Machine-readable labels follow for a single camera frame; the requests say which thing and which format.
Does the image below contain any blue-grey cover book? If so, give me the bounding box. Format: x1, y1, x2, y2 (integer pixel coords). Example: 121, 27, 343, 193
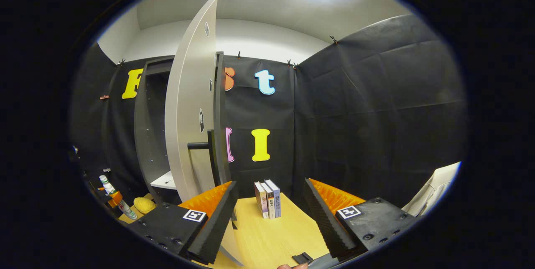
265, 179, 282, 218

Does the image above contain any white cabinet shelf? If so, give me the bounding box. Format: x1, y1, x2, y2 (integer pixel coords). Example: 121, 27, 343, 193
150, 170, 178, 191

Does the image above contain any black door handle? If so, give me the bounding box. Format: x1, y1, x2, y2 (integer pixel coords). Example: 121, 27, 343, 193
187, 129, 216, 175

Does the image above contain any beige cabinet door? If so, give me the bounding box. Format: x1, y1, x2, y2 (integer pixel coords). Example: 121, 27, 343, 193
164, 0, 245, 267

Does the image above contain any yellow lemon-shaped object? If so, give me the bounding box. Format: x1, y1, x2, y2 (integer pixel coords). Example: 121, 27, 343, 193
133, 197, 156, 215

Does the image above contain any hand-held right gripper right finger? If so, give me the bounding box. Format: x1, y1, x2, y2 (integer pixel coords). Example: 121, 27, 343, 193
303, 178, 418, 260

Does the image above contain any white spine book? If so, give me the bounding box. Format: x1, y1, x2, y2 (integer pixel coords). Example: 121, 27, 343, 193
260, 181, 276, 219

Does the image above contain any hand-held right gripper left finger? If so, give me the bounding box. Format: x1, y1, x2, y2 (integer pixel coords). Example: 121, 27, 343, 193
127, 180, 239, 265

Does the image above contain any dark grey cabinet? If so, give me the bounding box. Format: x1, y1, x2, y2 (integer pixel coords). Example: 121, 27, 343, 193
134, 52, 231, 205

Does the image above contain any black backdrop cloth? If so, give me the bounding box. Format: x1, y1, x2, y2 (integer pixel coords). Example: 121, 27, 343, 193
69, 14, 468, 219

